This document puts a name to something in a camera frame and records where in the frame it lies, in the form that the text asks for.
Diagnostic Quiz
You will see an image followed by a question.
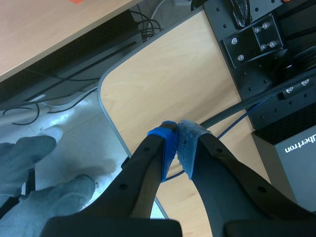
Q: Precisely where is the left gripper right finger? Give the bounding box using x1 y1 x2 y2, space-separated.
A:
174 119 316 237

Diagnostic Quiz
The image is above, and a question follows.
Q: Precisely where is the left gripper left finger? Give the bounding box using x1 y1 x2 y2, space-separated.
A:
41 120 183 237

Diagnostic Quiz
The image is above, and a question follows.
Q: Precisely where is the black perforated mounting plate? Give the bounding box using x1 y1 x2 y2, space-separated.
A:
202 0 316 131

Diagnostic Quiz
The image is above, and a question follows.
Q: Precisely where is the dark grey box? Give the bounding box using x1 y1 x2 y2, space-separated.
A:
251 102 316 213

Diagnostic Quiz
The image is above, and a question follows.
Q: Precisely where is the person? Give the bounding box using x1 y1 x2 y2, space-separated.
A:
0 124 116 237

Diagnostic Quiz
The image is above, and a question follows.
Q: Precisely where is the light wood desk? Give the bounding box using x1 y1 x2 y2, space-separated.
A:
0 0 145 112

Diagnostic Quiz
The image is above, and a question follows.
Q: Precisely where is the thin blue cable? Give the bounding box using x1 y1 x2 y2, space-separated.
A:
162 101 264 183

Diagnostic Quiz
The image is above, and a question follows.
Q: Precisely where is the black braided cable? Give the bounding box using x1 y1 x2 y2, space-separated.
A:
198 68 316 129

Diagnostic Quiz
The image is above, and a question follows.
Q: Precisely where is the black bolted metal bracket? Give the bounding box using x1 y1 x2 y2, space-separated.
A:
222 12 290 69

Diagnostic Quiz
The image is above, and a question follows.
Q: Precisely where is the black cable bundle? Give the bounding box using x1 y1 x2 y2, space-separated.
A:
129 3 165 44

